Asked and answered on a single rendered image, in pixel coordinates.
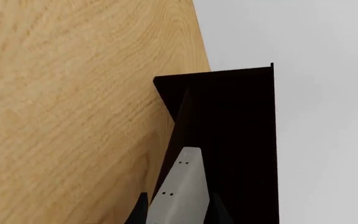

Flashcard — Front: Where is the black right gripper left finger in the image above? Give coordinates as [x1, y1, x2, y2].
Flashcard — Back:
[125, 192, 150, 224]

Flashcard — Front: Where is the black angular support frame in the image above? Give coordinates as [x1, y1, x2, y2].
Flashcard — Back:
[152, 62, 281, 224]

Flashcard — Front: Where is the pale grey flat plate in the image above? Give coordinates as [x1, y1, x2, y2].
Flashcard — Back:
[145, 146, 211, 224]

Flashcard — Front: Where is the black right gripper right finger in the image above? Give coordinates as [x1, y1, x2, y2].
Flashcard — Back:
[204, 194, 234, 224]

